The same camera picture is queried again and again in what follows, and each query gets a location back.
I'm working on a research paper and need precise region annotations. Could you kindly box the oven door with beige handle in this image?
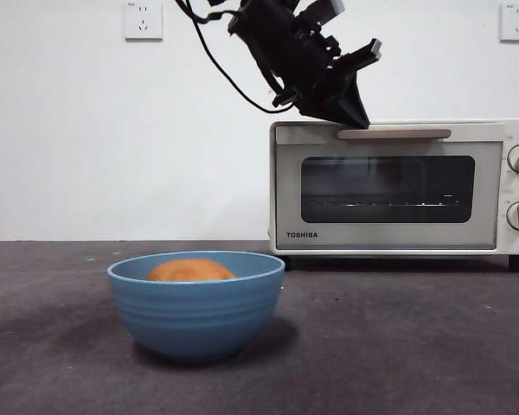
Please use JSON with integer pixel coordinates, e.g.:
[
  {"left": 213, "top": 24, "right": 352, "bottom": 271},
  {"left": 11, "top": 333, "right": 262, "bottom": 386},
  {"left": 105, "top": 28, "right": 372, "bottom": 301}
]
[{"left": 274, "top": 123, "right": 503, "bottom": 252}]

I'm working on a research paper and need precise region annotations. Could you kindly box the blue ribbed bowl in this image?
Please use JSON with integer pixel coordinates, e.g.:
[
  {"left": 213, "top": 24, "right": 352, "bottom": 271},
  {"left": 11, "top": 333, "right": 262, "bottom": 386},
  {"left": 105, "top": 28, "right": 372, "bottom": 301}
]
[{"left": 106, "top": 250, "right": 286, "bottom": 363}]

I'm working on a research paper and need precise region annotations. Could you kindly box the cream Toshiba toaster oven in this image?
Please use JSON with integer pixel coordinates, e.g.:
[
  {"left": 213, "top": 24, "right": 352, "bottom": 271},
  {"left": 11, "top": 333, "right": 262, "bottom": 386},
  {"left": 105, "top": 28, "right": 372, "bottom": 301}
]
[{"left": 267, "top": 119, "right": 519, "bottom": 272}]

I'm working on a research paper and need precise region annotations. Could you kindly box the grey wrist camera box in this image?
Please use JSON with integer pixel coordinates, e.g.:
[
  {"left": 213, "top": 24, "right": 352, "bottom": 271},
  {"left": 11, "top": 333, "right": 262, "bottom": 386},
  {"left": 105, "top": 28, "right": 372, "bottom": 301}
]
[{"left": 300, "top": 0, "right": 345, "bottom": 28}]

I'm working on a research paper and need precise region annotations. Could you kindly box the metal oven wire rack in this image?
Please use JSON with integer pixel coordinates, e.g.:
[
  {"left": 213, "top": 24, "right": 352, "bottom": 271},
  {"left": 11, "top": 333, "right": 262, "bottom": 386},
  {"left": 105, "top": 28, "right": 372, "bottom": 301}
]
[{"left": 304, "top": 195, "right": 463, "bottom": 209}]

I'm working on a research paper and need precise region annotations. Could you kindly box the white wall socket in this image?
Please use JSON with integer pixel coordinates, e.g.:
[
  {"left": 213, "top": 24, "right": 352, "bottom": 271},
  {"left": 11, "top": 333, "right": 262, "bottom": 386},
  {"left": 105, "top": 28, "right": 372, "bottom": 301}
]
[
  {"left": 124, "top": 0, "right": 164, "bottom": 42},
  {"left": 499, "top": 2, "right": 519, "bottom": 43}
]

